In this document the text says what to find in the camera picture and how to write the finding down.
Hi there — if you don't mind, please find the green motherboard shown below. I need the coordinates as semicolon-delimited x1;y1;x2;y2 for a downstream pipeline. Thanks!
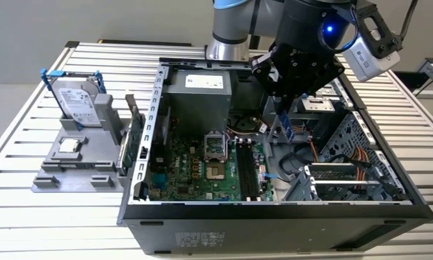
148;134;277;203

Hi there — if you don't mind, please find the CPU socket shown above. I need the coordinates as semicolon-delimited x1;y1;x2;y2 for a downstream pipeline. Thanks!
205;161;228;181

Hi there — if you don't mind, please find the hard disk in blue carrier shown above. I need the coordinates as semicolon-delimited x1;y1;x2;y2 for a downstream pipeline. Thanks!
40;69;108;131

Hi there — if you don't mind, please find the black cable loop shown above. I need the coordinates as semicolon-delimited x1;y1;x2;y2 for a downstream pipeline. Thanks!
278;149;313;183

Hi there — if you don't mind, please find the green graphics card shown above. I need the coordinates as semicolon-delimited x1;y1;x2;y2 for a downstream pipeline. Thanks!
116;93;148;177

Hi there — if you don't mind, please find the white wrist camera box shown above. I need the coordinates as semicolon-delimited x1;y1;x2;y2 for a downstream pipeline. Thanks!
341;4;405;82

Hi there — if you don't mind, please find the RAM stick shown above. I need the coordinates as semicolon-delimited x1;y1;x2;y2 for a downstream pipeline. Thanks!
278;111;297;142
45;161;113;169

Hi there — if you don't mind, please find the metal optical drive cage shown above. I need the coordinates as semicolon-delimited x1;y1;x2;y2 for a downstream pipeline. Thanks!
262;78;352;143

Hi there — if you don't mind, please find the black round fan housing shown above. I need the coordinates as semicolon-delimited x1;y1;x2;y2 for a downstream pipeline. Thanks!
236;115;264;133

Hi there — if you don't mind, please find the silver CPU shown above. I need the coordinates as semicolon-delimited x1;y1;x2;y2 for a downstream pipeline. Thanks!
58;138;82;154

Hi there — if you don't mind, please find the black PC case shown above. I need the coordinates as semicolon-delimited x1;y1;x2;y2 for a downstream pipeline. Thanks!
116;56;433;256

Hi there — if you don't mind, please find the yellow grey wire bundle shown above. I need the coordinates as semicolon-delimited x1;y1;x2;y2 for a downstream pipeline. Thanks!
225;126;273;136

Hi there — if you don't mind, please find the black case fan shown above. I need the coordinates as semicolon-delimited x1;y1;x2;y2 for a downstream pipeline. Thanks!
150;108;174;174

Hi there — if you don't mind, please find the thin wire locking lever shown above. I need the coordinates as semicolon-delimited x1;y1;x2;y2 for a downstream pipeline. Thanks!
224;132;233;163

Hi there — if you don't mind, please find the red yellow power wire bundle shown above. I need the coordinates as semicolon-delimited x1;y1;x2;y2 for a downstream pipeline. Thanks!
349;145;370;181

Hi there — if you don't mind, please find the black camera cable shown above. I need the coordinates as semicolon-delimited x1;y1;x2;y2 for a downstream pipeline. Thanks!
400;0;420;37

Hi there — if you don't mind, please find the grey parts rack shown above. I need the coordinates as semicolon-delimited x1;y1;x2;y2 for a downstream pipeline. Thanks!
30;93;130;193

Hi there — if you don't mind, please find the black RAM slot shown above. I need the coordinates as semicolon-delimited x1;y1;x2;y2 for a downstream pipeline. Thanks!
236;138;250;202

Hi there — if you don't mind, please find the metal disk bay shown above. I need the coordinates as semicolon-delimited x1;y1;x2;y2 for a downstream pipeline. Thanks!
284;161;384;203

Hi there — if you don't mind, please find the metal socket cover frame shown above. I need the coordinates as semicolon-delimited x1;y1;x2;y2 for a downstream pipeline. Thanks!
204;131;228;161

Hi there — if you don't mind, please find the grey power supply unit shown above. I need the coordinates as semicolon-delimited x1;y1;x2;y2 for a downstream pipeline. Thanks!
161;69;234;135

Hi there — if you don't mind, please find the orange wire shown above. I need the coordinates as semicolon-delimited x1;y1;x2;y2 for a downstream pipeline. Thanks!
296;123;321;163

